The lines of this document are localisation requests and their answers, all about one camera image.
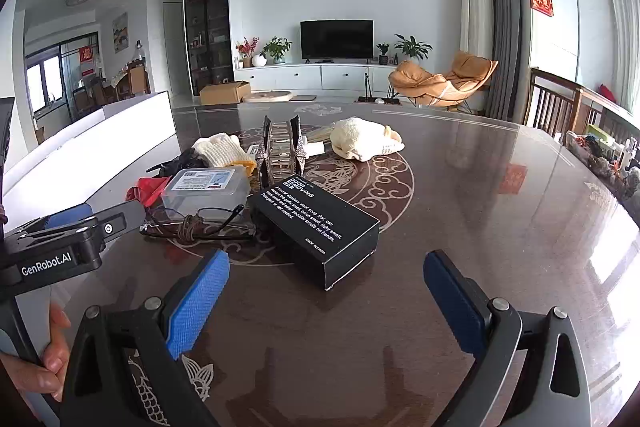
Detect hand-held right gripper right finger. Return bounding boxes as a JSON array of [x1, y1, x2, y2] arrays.
[[423, 249, 593, 427]]

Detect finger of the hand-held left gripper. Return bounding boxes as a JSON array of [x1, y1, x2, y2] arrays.
[[4, 203, 96, 242], [75, 199, 147, 254]]

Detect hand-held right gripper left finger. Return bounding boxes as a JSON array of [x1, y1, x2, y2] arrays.
[[59, 248, 231, 427]]

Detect red snack packet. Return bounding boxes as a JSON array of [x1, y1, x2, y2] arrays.
[[125, 177, 173, 208]]

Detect brown hair tie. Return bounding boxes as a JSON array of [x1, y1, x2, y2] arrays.
[[175, 214, 208, 244]]

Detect clear plastic box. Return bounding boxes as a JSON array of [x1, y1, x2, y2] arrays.
[[160, 168, 251, 224]]

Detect black eyeglasses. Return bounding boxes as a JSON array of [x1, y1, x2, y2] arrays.
[[140, 204, 258, 242]]

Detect cream knit glove yellow cuff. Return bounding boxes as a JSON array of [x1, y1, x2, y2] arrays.
[[192, 133, 257, 170]]

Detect black cardboard box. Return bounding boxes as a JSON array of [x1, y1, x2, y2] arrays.
[[248, 181, 381, 292]]

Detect person's left hand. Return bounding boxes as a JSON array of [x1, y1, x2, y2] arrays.
[[0, 304, 72, 395]]

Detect black hair clip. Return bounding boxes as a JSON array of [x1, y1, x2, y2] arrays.
[[146, 148, 211, 180]]

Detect wooden dining chairs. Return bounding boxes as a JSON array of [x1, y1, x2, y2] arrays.
[[72, 59, 151, 108]]

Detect red window decoration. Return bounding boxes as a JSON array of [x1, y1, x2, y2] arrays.
[[79, 46, 98, 75]]

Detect clear hair claw rhinestone bow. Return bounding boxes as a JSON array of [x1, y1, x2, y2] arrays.
[[255, 114, 308, 190]]

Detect beige oval tray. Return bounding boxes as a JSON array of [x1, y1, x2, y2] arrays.
[[240, 90, 292, 104]]

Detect pile of assorted clutter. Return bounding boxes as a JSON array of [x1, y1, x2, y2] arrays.
[[565, 127, 640, 208]]

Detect red flower plant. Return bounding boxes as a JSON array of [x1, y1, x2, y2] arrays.
[[235, 38, 261, 68]]

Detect clear packet of cotton swabs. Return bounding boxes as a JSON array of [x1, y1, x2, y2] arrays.
[[305, 124, 346, 145]]

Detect dark glass display cabinet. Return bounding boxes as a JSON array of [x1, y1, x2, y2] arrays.
[[183, 0, 235, 98]]

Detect orange lounge chair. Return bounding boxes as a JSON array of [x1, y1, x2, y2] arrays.
[[388, 51, 499, 112]]

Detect wooden chair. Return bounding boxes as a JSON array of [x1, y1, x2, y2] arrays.
[[522, 68, 583, 140]]

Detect green potted plant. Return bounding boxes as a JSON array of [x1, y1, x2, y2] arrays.
[[261, 36, 293, 65]]

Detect white television cabinet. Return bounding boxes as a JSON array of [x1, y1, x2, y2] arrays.
[[234, 63, 401, 95]]

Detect large leafy potted plant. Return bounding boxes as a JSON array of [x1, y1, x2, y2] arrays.
[[393, 34, 433, 62]]

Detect grey curtain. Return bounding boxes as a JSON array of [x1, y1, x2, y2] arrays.
[[477, 0, 531, 122]]

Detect black television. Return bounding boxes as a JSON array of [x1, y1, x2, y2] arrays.
[[300, 20, 374, 60]]

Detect covered standing air conditioner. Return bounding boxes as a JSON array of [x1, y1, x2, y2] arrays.
[[460, 0, 496, 58]]

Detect white sheer curtain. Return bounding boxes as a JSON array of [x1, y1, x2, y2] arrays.
[[607, 0, 640, 72]]

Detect wall painting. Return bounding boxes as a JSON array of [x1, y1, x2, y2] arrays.
[[112, 13, 129, 54]]

